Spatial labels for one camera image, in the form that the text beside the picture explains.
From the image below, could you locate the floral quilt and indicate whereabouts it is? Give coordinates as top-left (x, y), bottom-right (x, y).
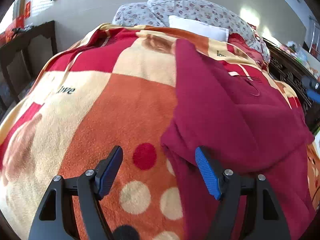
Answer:
top-left (112, 0), bottom-right (270, 64)

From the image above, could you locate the red heart cushion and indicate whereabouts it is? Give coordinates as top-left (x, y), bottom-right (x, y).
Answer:
top-left (228, 33), bottom-right (265, 65)

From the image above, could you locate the dark wooden side table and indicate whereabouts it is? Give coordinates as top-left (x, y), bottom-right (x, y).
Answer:
top-left (1, 20), bottom-right (57, 103)

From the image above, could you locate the dark carved wooden headboard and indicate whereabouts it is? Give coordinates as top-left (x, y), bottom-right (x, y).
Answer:
top-left (264, 39), bottom-right (319, 133)

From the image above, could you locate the maroon fleece garment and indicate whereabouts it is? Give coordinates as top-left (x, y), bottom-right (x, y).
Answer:
top-left (161, 40), bottom-right (315, 239)

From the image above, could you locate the orange red patterned blanket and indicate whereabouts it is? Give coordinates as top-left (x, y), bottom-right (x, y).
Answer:
top-left (1, 24), bottom-right (319, 239)

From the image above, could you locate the white pillow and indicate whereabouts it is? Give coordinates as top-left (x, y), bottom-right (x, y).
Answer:
top-left (168, 15), bottom-right (229, 42)

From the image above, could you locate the red box on table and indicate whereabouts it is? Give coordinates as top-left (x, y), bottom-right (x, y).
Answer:
top-left (1, 16), bottom-right (24, 44)

